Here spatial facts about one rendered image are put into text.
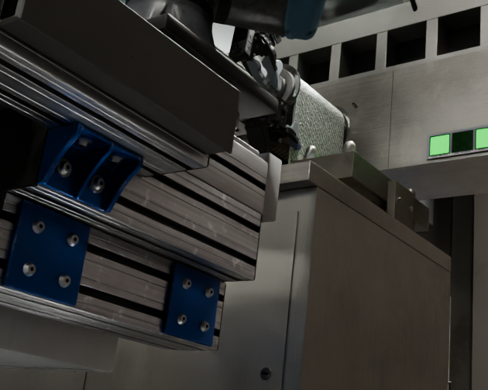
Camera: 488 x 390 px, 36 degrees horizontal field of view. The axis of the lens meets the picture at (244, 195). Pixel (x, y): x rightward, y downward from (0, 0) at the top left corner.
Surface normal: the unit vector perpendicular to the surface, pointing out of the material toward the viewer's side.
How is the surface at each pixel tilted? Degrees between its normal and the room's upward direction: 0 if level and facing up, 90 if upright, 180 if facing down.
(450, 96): 90
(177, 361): 90
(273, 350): 90
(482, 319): 90
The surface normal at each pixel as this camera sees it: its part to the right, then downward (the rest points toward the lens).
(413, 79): -0.59, -0.32
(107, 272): 0.81, -0.10
